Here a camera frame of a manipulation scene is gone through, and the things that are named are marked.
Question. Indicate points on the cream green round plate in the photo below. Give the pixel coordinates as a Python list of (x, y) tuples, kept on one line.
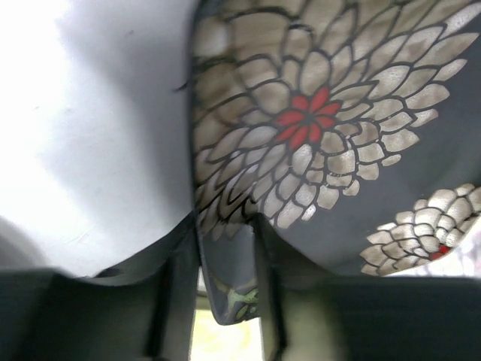
[(213, 342)]

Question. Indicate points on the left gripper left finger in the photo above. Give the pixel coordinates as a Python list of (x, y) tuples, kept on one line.
[(139, 309)]

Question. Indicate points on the black square floral plate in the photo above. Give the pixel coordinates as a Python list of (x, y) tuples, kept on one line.
[(351, 128)]

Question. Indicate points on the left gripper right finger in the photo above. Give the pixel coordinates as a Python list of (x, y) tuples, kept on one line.
[(309, 314)]

